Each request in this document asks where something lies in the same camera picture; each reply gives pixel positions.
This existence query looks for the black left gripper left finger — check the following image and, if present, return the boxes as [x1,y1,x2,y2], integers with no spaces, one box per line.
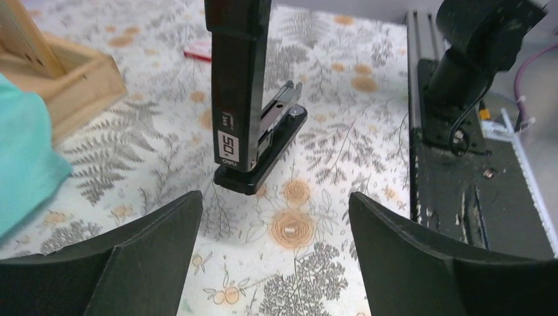
[1,191,203,315]

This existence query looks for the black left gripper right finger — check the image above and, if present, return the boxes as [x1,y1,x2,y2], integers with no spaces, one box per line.
[348,192,557,315]

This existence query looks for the black stapler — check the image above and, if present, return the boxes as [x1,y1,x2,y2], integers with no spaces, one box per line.
[204,0,308,196]

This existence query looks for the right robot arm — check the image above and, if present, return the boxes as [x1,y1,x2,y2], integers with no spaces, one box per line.
[417,1,547,153]

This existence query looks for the teal t-shirt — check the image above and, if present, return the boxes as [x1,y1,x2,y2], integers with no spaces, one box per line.
[1,76,72,237]

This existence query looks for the wooden rack base tray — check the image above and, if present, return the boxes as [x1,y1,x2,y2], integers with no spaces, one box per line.
[1,33,127,145]

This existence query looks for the red staple box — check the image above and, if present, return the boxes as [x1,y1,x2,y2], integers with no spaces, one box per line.
[184,40,212,63]

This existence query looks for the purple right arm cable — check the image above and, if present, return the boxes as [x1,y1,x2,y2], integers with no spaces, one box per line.
[513,42,558,132]

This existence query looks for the wooden rack right post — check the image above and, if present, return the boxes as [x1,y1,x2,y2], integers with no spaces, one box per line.
[1,0,66,79]

